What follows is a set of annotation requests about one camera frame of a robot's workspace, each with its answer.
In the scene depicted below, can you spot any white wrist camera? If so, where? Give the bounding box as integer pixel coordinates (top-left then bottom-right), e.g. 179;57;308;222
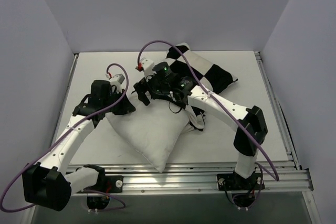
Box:
136;58;155;77
106;73;125;89

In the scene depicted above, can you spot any black white checkered pillowcase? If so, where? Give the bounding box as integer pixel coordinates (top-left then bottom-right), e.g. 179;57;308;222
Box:
165;43;238;131

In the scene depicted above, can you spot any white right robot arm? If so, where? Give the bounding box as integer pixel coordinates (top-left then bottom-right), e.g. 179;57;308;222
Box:
134;59;268;189

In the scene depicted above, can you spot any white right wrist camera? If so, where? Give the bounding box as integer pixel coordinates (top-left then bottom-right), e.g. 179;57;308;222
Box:
136;58;155;77

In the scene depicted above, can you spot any white pillow insert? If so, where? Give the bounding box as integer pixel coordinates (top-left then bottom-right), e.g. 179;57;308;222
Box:
106;94;194;173

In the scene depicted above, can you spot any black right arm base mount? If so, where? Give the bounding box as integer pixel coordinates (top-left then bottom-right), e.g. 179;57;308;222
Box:
216;165;265;211

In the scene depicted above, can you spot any aluminium table edge rail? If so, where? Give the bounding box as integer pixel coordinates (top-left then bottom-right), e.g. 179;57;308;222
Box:
53;54;79;142

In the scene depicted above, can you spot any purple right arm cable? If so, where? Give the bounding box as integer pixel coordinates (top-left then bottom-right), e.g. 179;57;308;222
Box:
136;40;280;182

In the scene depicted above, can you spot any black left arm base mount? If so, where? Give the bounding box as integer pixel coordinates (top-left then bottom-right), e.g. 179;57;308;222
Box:
71;165;126;213

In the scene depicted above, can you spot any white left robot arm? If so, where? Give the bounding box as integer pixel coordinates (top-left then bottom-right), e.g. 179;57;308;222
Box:
22;76;135;211

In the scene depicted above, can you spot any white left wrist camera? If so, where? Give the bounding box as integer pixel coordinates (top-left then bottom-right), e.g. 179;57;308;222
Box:
106;73;125;89

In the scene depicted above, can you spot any aluminium right side rail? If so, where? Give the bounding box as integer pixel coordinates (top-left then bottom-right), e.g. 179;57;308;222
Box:
254;51;302;170

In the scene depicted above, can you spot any aluminium front frame rail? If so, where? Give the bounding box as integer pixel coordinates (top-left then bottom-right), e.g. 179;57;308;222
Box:
65;162;314;196

